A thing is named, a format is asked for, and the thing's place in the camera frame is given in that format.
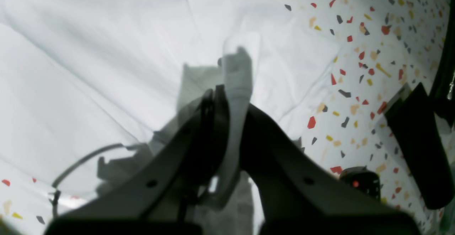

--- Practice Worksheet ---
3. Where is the black cylindrical tube left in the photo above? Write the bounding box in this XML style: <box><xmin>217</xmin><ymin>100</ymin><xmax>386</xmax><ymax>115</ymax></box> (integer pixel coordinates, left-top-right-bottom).
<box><xmin>430</xmin><ymin>0</ymin><xmax>455</xmax><ymax>128</ymax></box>

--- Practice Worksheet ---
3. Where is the terrazzo patterned tablecloth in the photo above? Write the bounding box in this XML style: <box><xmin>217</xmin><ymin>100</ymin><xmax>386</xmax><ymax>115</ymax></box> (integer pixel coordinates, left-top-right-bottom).
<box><xmin>0</xmin><ymin>0</ymin><xmax>455</xmax><ymax>235</ymax></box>

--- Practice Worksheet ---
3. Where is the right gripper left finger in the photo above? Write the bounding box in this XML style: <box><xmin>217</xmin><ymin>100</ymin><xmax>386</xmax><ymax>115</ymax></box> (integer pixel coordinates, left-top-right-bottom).
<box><xmin>45</xmin><ymin>85</ymin><xmax>230</xmax><ymax>235</ymax></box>

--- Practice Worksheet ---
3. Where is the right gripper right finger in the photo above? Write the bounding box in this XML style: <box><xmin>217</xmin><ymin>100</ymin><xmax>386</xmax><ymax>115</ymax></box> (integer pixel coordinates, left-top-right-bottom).
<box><xmin>242</xmin><ymin>105</ymin><xmax>420</xmax><ymax>235</ymax></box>

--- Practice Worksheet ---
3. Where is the white T-shirt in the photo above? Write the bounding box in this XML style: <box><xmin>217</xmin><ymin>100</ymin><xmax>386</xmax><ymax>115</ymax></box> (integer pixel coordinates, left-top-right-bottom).
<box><xmin>1</xmin><ymin>0</ymin><xmax>340</xmax><ymax>235</ymax></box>

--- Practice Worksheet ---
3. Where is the black flat case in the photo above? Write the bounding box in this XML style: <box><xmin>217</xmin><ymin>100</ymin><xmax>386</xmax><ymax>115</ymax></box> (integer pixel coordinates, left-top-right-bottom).
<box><xmin>385</xmin><ymin>83</ymin><xmax>454</xmax><ymax>210</ymax></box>

